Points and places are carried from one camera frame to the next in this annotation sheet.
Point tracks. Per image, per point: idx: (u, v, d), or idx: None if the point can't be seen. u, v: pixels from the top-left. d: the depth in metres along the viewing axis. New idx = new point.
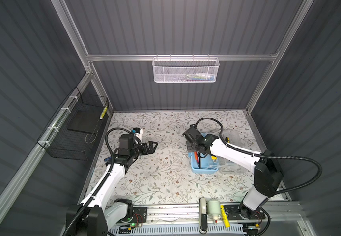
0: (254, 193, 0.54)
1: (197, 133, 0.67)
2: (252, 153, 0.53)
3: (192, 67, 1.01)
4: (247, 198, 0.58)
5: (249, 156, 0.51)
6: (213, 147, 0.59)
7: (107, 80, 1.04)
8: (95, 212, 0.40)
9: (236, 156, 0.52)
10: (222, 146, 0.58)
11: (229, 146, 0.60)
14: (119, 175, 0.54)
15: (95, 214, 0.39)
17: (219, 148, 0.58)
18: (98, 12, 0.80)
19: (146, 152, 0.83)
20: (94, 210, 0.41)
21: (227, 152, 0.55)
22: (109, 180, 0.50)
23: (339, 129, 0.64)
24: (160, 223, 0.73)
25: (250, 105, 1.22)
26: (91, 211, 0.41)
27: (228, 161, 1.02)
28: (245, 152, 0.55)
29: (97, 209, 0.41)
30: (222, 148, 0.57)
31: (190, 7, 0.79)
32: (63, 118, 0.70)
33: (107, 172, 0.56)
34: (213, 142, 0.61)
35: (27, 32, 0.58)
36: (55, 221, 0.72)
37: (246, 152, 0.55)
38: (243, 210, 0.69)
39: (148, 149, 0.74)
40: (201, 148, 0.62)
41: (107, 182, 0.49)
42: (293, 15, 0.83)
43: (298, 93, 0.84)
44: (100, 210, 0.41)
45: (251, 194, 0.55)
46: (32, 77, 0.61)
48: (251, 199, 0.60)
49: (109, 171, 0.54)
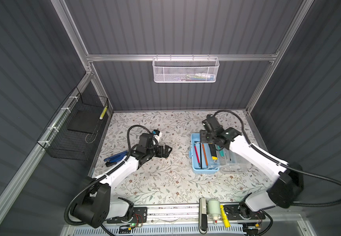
0: (262, 196, 0.57)
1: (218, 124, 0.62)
2: (277, 162, 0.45)
3: (192, 67, 1.01)
4: (253, 200, 0.62)
5: (274, 164, 0.46)
6: (233, 143, 0.55)
7: (107, 80, 1.04)
8: (103, 189, 0.43)
9: (257, 162, 0.49)
10: (245, 146, 0.53)
11: (252, 147, 0.52)
14: (131, 169, 0.57)
15: (104, 191, 0.42)
17: (241, 147, 0.53)
18: (98, 12, 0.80)
19: (160, 155, 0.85)
20: (104, 187, 0.43)
21: (248, 154, 0.51)
22: (123, 167, 0.54)
23: (339, 129, 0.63)
24: (160, 223, 0.73)
25: (250, 105, 1.22)
26: (101, 187, 0.45)
27: (229, 161, 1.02)
28: (269, 158, 0.48)
29: (106, 188, 0.43)
30: (243, 146, 0.53)
31: (189, 7, 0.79)
32: (63, 118, 0.71)
33: (123, 161, 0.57)
34: (235, 138, 0.56)
35: (26, 31, 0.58)
36: (54, 222, 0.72)
37: (270, 158, 0.48)
38: (241, 208, 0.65)
39: (162, 152, 0.77)
40: (220, 142, 0.57)
41: (121, 169, 0.53)
42: (293, 15, 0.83)
43: (299, 93, 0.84)
44: (109, 189, 0.43)
45: (255, 197, 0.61)
46: (32, 77, 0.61)
48: (252, 203, 0.62)
49: (125, 160, 0.58)
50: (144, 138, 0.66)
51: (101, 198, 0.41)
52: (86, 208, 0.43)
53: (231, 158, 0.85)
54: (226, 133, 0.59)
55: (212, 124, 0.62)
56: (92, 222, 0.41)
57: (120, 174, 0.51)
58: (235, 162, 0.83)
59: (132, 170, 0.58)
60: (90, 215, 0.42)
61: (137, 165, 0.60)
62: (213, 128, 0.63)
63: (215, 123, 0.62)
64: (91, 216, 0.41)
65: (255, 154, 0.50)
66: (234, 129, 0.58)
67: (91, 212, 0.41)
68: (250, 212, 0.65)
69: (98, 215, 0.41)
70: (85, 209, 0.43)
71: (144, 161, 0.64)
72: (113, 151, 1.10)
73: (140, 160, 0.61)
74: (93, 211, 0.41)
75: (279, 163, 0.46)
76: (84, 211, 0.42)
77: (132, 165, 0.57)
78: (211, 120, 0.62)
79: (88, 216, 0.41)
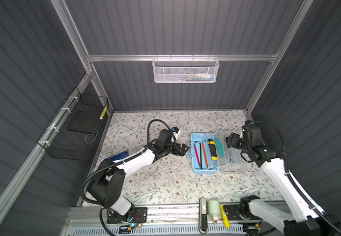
0: (273, 214, 0.55)
1: (258, 138, 0.56)
2: (312, 205, 0.41)
3: (192, 67, 1.01)
4: (260, 209, 0.60)
5: (306, 206, 0.41)
6: (268, 163, 0.50)
7: (107, 80, 1.04)
8: (119, 174, 0.45)
9: (286, 193, 0.45)
10: (280, 172, 0.47)
11: (288, 177, 0.46)
14: (147, 160, 0.59)
15: (120, 175, 0.44)
17: (275, 171, 0.48)
18: (98, 12, 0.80)
19: (177, 152, 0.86)
20: (120, 172, 0.45)
21: (280, 182, 0.46)
22: (140, 158, 0.56)
23: (339, 129, 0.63)
24: (160, 223, 0.73)
25: (250, 105, 1.22)
26: (118, 172, 0.45)
27: (229, 161, 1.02)
28: (302, 196, 0.42)
29: (122, 173, 0.45)
30: (277, 172, 0.48)
31: (189, 7, 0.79)
32: (63, 119, 0.71)
33: (140, 151, 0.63)
34: (272, 160, 0.50)
35: (26, 31, 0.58)
36: (54, 222, 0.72)
37: (304, 198, 0.42)
38: (241, 203, 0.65)
39: (179, 151, 0.78)
40: (252, 156, 0.54)
41: (137, 159, 0.55)
42: (293, 15, 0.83)
43: (298, 93, 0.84)
44: (123, 175, 0.45)
45: (265, 211, 0.58)
46: (32, 77, 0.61)
48: (260, 213, 0.60)
49: (143, 151, 0.60)
50: (164, 134, 0.67)
51: (117, 181, 0.44)
52: (99, 187, 0.46)
53: (231, 158, 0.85)
54: (264, 149, 0.54)
55: (252, 134, 0.57)
56: (103, 203, 0.44)
57: (137, 163, 0.53)
58: (235, 162, 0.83)
59: (146, 164, 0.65)
60: (102, 195, 0.44)
61: (153, 160, 0.61)
62: (252, 138, 0.58)
63: (256, 134, 0.55)
64: (103, 196, 0.44)
65: (288, 186, 0.45)
66: (274, 149, 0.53)
67: (104, 193, 0.45)
68: (248, 209, 0.67)
69: (108, 197, 0.43)
70: (99, 188, 0.46)
71: (160, 156, 0.66)
72: (114, 151, 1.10)
73: (156, 155, 0.63)
74: (106, 192, 0.44)
75: (313, 208, 0.40)
76: (98, 190, 0.45)
77: (149, 158, 0.59)
78: (253, 130, 0.56)
79: (100, 195, 0.44)
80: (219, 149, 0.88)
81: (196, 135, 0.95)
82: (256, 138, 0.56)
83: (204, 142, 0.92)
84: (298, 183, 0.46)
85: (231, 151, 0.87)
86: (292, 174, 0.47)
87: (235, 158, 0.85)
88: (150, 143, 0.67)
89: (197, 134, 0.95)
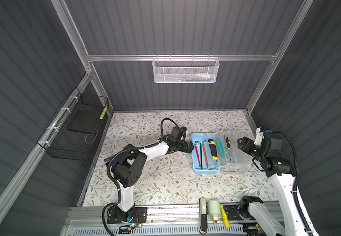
0: (268, 221, 0.55)
1: (277, 149, 0.53)
2: (308, 228, 0.40)
3: (192, 67, 1.01)
4: (258, 212, 0.60)
5: (302, 227, 0.40)
6: (277, 176, 0.49)
7: (107, 80, 1.04)
8: (142, 157, 0.50)
9: (285, 209, 0.45)
10: (287, 188, 0.46)
11: (293, 195, 0.45)
14: (161, 151, 0.64)
15: (143, 158, 0.50)
17: (282, 186, 0.47)
18: (98, 11, 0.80)
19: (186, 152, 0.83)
20: (142, 155, 0.51)
21: (283, 197, 0.46)
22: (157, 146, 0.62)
23: (339, 129, 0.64)
24: (160, 223, 0.73)
25: (250, 105, 1.22)
26: (141, 155, 0.51)
27: (230, 161, 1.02)
28: (301, 217, 0.41)
29: (144, 156, 0.51)
30: (283, 188, 0.46)
31: (189, 8, 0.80)
32: (63, 119, 0.71)
33: (158, 140, 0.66)
34: (283, 174, 0.48)
35: (26, 32, 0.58)
36: (54, 222, 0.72)
37: (303, 220, 0.41)
38: (241, 201, 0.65)
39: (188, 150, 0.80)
40: (264, 165, 0.54)
41: (155, 146, 0.62)
42: (293, 15, 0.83)
43: (298, 93, 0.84)
44: (145, 158, 0.50)
45: (262, 216, 0.58)
46: (32, 77, 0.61)
48: (256, 216, 0.61)
49: (160, 141, 0.68)
50: (177, 130, 0.75)
51: (139, 163, 0.50)
52: (123, 168, 0.51)
53: (231, 158, 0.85)
54: (278, 162, 0.52)
55: (271, 143, 0.55)
56: (126, 182, 0.49)
57: (155, 150, 0.59)
58: (235, 162, 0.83)
59: (161, 154, 0.65)
60: (126, 175, 0.50)
61: (165, 152, 0.67)
62: (269, 148, 0.56)
63: (276, 145, 0.53)
64: (126, 176, 0.50)
65: (290, 204, 0.44)
66: (290, 163, 0.51)
67: (127, 173, 0.50)
68: (247, 208, 0.68)
69: (131, 177, 0.49)
70: (123, 168, 0.51)
71: (172, 149, 0.71)
72: (114, 151, 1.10)
73: (169, 147, 0.68)
74: (129, 172, 0.50)
75: (308, 231, 0.39)
76: (122, 170, 0.51)
77: (164, 149, 0.65)
78: (273, 139, 0.54)
79: (125, 175, 0.50)
80: (219, 148, 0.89)
81: (195, 135, 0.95)
82: (275, 149, 0.53)
83: (204, 142, 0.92)
84: (302, 203, 0.43)
85: (231, 151, 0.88)
86: (298, 193, 0.45)
87: (235, 158, 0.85)
88: (163, 135, 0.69)
89: (197, 134, 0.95)
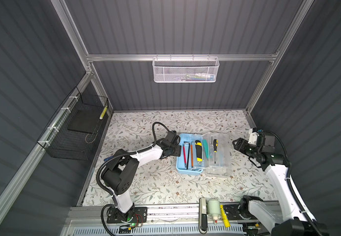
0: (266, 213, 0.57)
1: (270, 145, 0.58)
2: (302, 209, 0.42)
3: (192, 67, 1.01)
4: (257, 207, 0.62)
5: (298, 210, 0.42)
6: (271, 166, 0.53)
7: (107, 80, 1.04)
8: (133, 162, 0.48)
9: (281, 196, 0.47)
10: (281, 177, 0.49)
11: (287, 183, 0.48)
14: (155, 155, 0.62)
15: (134, 163, 0.48)
17: (276, 175, 0.50)
18: (98, 11, 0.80)
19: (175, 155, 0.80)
20: (132, 161, 0.49)
21: (279, 186, 0.49)
22: (150, 151, 0.60)
23: (339, 129, 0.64)
24: (160, 223, 0.73)
25: (250, 105, 1.22)
26: (131, 161, 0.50)
27: (213, 164, 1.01)
28: (296, 200, 0.44)
29: (135, 162, 0.49)
30: (278, 175, 0.50)
31: (189, 8, 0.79)
32: (63, 118, 0.70)
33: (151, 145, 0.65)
34: (276, 165, 0.53)
35: (26, 31, 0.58)
36: (54, 221, 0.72)
37: (298, 202, 0.43)
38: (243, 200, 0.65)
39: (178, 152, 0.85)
40: (259, 159, 0.58)
41: (148, 151, 0.59)
42: (293, 15, 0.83)
43: (299, 93, 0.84)
44: (137, 163, 0.48)
45: (261, 212, 0.58)
46: (32, 77, 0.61)
48: (256, 212, 0.61)
49: (153, 145, 0.66)
50: (171, 133, 0.74)
51: (130, 169, 0.48)
52: (114, 175, 0.49)
53: (216, 161, 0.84)
54: (271, 155, 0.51)
55: (265, 140, 0.61)
56: (117, 189, 0.47)
57: (148, 155, 0.57)
58: (219, 165, 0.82)
59: (155, 159, 0.63)
60: (116, 182, 0.47)
61: (160, 156, 0.66)
62: (264, 144, 0.61)
63: (269, 141, 0.58)
64: (116, 183, 0.47)
65: (285, 190, 0.46)
66: (283, 157, 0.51)
67: (117, 180, 0.48)
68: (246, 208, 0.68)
69: (122, 184, 0.47)
70: (114, 175, 0.49)
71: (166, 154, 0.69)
72: (114, 151, 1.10)
73: (164, 151, 0.67)
74: (119, 180, 0.48)
75: (303, 212, 0.41)
76: (112, 177, 0.48)
77: (157, 153, 0.63)
78: (267, 135, 0.60)
79: (114, 182, 0.47)
80: (205, 151, 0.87)
81: (183, 135, 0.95)
82: (269, 145, 0.58)
83: (192, 143, 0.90)
84: (297, 191, 0.46)
85: (217, 155, 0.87)
86: (291, 179, 0.49)
87: (221, 162, 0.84)
88: (157, 140, 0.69)
89: (185, 134, 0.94)
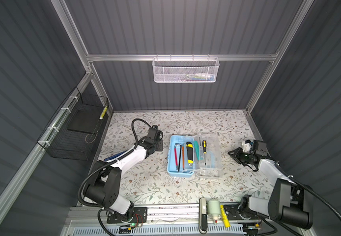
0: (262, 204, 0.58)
1: (263, 150, 0.70)
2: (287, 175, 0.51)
3: (192, 67, 1.01)
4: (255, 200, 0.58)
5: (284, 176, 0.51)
6: (263, 161, 0.63)
7: (107, 80, 1.04)
8: (114, 172, 0.45)
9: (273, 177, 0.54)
10: (270, 163, 0.60)
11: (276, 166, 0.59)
14: (140, 155, 0.59)
15: (116, 173, 0.45)
17: (267, 162, 0.61)
18: (98, 11, 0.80)
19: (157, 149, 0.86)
20: (114, 170, 0.46)
21: (268, 168, 0.59)
22: (132, 154, 0.57)
23: (339, 129, 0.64)
24: (160, 223, 0.73)
25: (250, 105, 1.22)
26: (112, 171, 0.48)
27: (204, 165, 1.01)
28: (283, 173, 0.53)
29: (117, 170, 0.46)
30: (268, 162, 0.61)
31: (190, 8, 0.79)
32: (63, 119, 0.70)
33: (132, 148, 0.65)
34: (265, 161, 0.62)
35: (27, 32, 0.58)
36: (55, 221, 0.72)
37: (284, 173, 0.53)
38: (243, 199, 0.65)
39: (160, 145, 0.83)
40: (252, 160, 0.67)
41: (130, 155, 0.56)
42: (293, 15, 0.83)
43: (299, 93, 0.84)
44: (119, 171, 0.46)
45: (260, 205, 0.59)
46: (32, 77, 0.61)
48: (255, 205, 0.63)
49: (135, 148, 0.61)
50: (154, 131, 0.70)
51: (113, 180, 0.44)
52: (98, 189, 0.45)
53: (206, 162, 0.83)
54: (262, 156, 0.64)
55: (258, 144, 0.73)
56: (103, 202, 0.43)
57: (131, 159, 0.54)
58: (210, 166, 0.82)
59: (140, 160, 0.60)
60: (101, 196, 0.44)
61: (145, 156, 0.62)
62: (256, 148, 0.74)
63: (262, 146, 0.70)
64: (101, 196, 0.44)
65: (272, 169, 0.56)
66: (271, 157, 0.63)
67: (102, 193, 0.45)
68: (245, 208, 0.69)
69: (108, 197, 0.43)
70: (98, 189, 0.45)
71: (152, 152, 0.66)
72: (114, 151, 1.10)
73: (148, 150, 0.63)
74: (104, 192, 0.44)
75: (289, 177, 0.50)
76: (96, 192, 0.45)
77: (141, 153, 0.60)
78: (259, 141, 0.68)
79: (99, 197, 0.44)
80: (196, 152, 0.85)
81: (174, 136, 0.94)
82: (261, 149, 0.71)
83: (183, 145, 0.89)
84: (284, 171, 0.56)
85: (208, 155, 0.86)
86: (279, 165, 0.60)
87: (212, 162, 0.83)
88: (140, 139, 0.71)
89: (177, 136, 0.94)
